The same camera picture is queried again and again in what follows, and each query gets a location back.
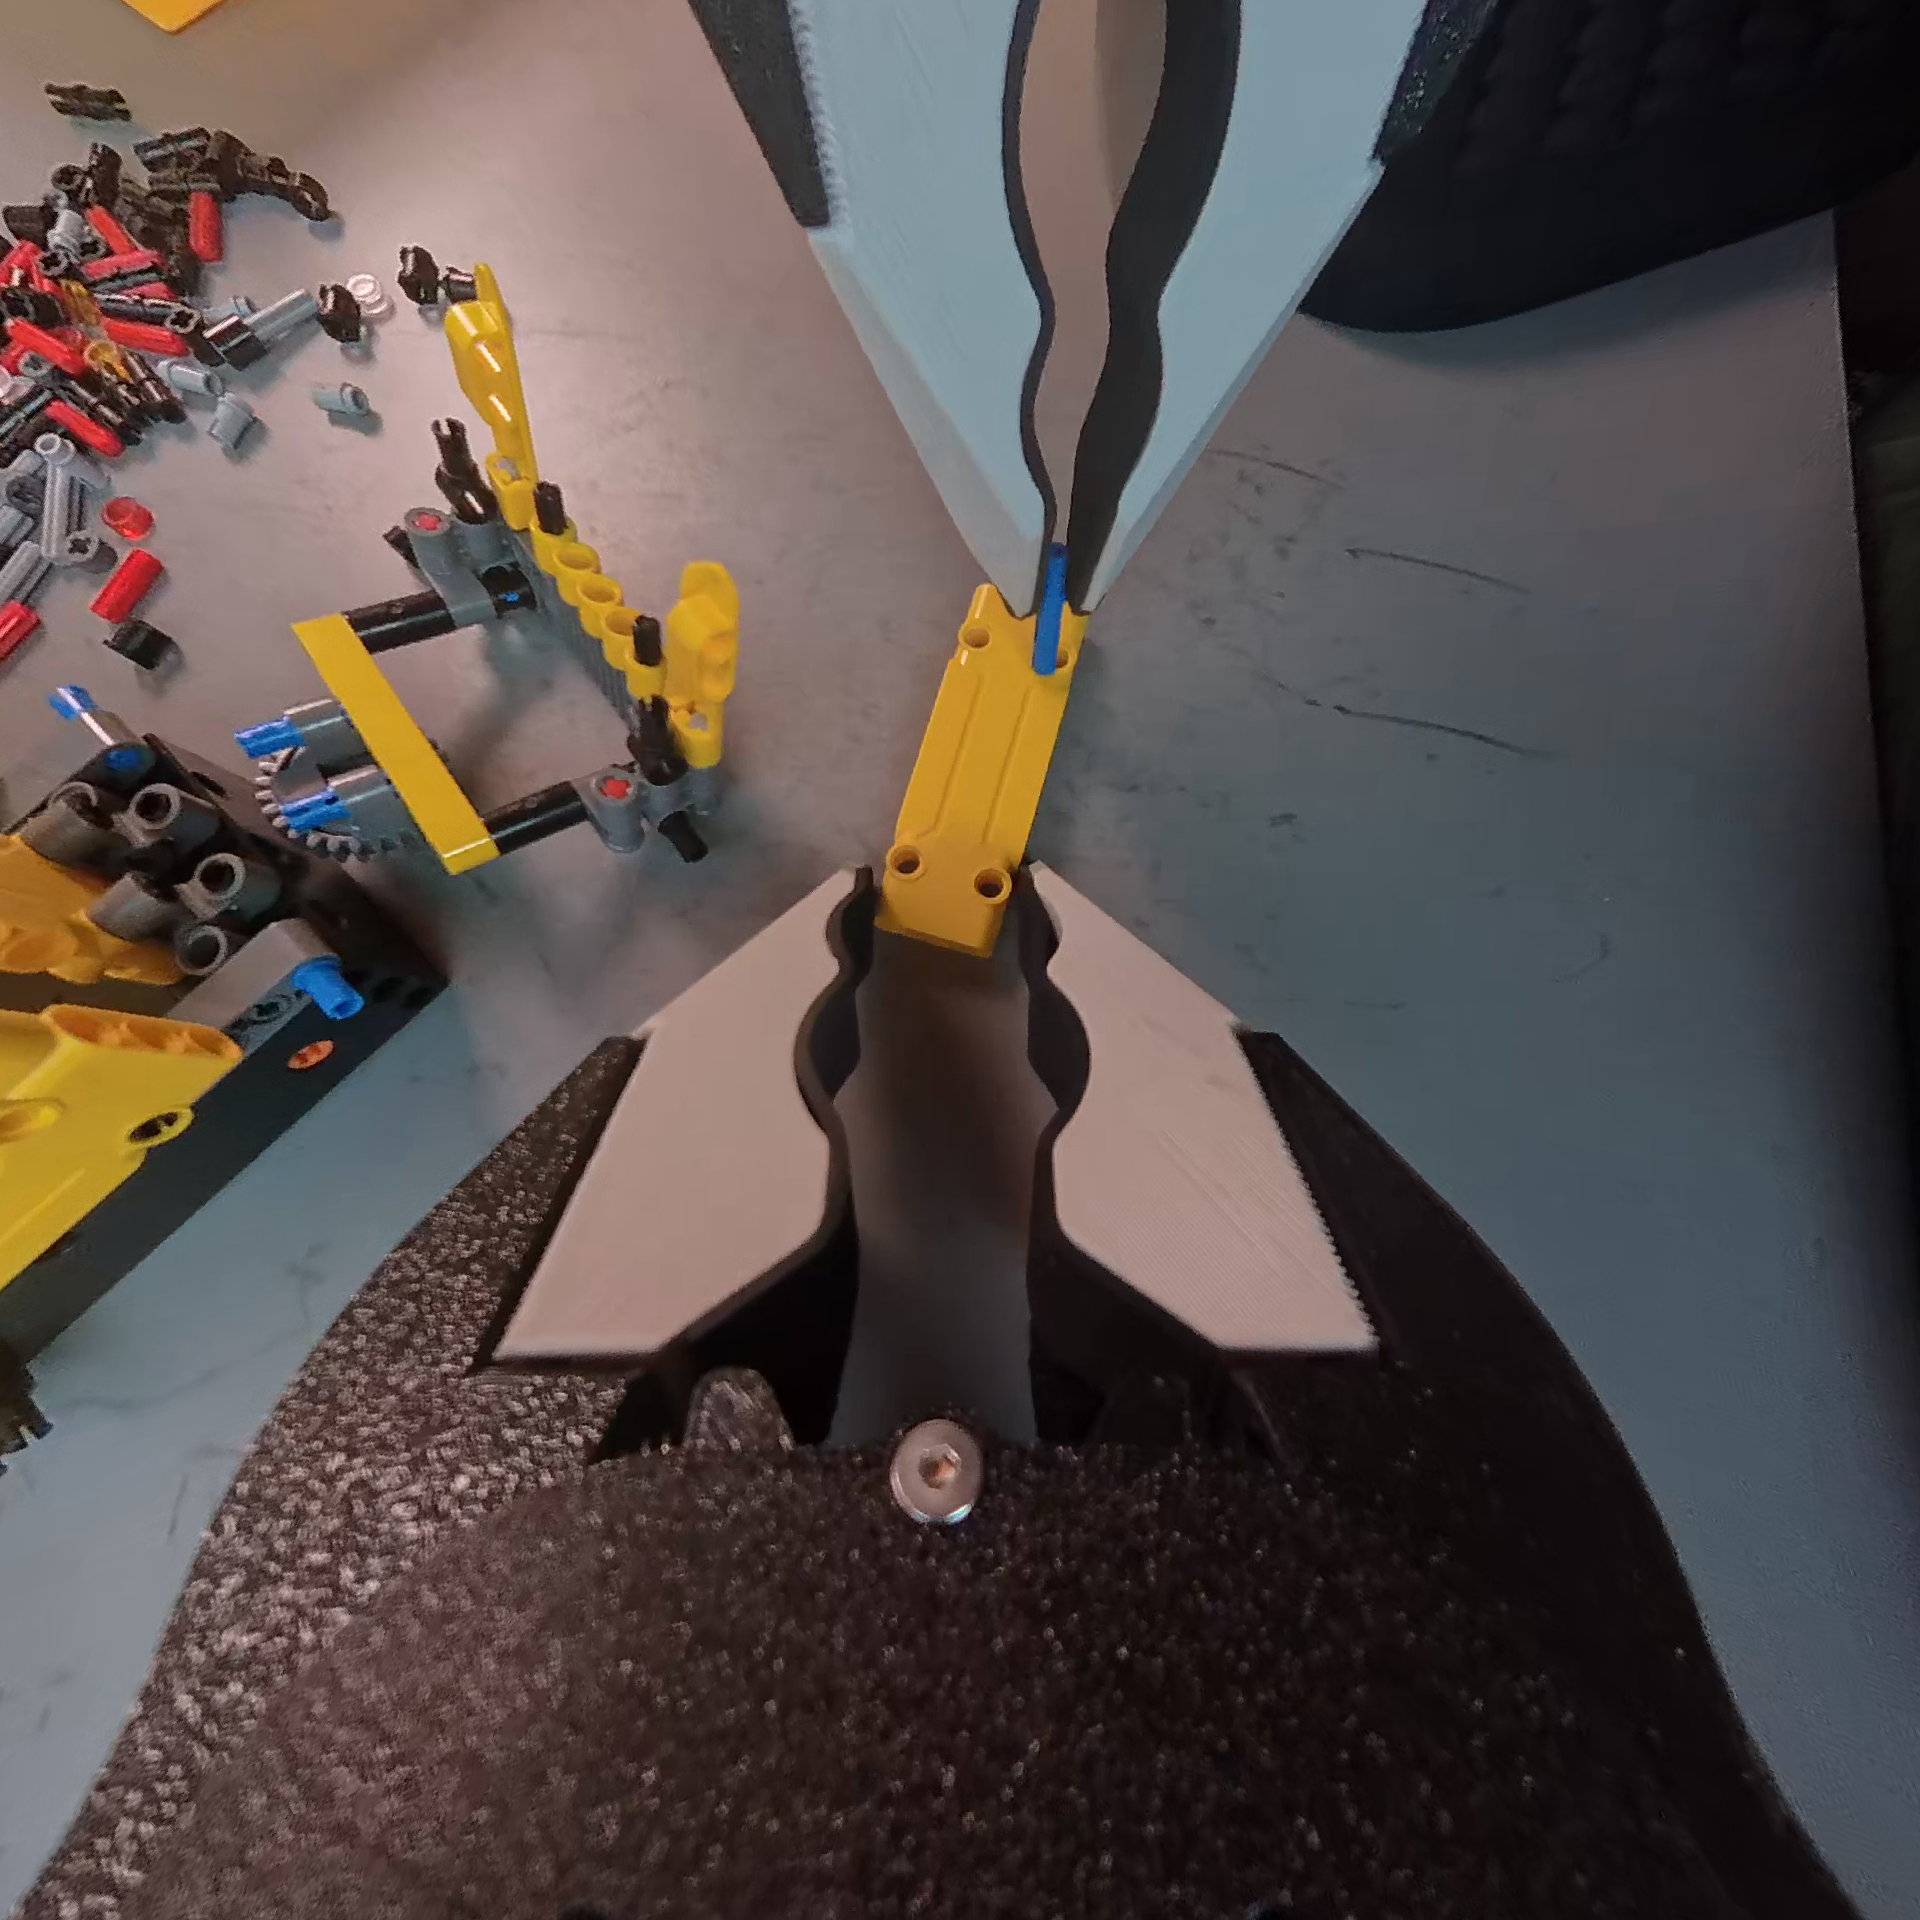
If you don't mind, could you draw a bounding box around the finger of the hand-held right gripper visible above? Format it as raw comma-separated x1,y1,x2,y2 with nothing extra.
1070,0,1431,617
791,0,1055,619

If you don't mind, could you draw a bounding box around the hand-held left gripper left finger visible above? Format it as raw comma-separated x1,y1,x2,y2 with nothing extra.
486,864,875,1448

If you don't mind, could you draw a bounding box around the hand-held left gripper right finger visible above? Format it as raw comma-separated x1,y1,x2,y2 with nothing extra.
1020,867,1383,1445

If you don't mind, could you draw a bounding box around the yellow lego panel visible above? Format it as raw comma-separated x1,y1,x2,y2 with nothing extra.
875,581,1091,961

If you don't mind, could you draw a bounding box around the grey yellow lego rack assembly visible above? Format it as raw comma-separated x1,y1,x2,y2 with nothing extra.
391,260,743,867

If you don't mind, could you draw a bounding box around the yellow lego beam with black pins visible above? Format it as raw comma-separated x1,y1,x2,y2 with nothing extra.
287,593,606,877

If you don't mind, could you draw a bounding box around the grey lego gear with blue pins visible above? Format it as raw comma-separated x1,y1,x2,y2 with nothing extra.
231,695,409,867

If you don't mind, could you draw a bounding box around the large yellow black lego model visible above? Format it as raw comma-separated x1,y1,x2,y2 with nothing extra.
0,681,447,1461

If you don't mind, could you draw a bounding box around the pile of small lego pins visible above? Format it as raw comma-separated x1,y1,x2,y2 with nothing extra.
0,79,462,673

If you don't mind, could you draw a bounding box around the black padded armrest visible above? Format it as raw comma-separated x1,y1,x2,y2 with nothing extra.
1293,0,1920,337

